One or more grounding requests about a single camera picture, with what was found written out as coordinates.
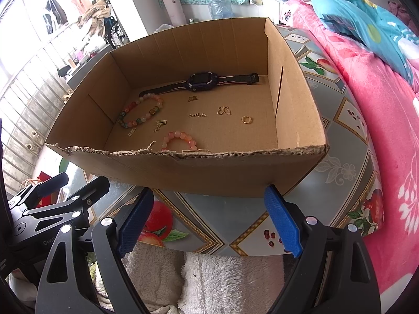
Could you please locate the pink floral blanket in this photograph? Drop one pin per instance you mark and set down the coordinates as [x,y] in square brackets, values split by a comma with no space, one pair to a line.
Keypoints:
[376,104]

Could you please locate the gold butterfly outline charm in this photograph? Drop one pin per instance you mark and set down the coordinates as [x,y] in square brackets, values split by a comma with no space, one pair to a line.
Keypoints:
[224,111]

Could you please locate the grey cabinet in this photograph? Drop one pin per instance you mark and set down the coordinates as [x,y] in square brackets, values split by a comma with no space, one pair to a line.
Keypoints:
[75,80]

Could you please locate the white plastic bag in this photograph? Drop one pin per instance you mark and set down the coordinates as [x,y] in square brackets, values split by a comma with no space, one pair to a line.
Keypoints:
[163,27]

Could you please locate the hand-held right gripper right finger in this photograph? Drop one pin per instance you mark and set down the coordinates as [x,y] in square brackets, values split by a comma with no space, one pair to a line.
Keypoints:
[283,219]

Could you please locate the wheelchair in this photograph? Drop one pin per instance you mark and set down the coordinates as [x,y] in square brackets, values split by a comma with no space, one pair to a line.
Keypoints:
[116,32]

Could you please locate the pile of beige clothes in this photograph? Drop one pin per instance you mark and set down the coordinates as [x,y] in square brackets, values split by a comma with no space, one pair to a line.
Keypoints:
[96,16]

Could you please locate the white fluffy cloth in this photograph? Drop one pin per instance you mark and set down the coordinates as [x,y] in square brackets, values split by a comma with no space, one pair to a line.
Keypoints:
[229,284]

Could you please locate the brown cardboard box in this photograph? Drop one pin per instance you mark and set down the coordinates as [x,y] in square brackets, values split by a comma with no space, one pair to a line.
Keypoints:
[212,173]

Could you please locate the blue patterned quilt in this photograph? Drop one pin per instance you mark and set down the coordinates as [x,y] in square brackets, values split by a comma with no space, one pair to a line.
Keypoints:
[360,16]

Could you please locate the small gold bow charm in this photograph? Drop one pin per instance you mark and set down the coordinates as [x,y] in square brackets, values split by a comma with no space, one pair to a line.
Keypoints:
[193,98]

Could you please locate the dark purple smartwatch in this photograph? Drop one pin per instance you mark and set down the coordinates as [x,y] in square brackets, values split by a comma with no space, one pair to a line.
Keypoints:
[199,81]

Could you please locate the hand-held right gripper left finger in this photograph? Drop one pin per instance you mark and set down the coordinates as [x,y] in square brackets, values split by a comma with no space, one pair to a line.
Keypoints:
[136,219]

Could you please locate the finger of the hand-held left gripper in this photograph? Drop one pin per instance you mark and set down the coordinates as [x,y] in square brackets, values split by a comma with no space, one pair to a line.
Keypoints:
[91,191]
[49,184]

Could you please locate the hanging dark jacket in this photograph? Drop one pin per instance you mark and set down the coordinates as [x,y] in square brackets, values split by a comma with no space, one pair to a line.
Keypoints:
[55,14]

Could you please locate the empty clear water jug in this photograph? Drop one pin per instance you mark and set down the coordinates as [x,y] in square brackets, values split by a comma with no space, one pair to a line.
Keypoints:
[221,8]

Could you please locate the fruit print tablecloth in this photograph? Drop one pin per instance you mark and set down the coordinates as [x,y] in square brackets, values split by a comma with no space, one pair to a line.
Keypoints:
[209,216]

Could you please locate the metal balcony railing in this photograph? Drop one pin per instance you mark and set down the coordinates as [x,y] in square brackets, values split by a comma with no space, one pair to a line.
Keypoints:
[32,104]

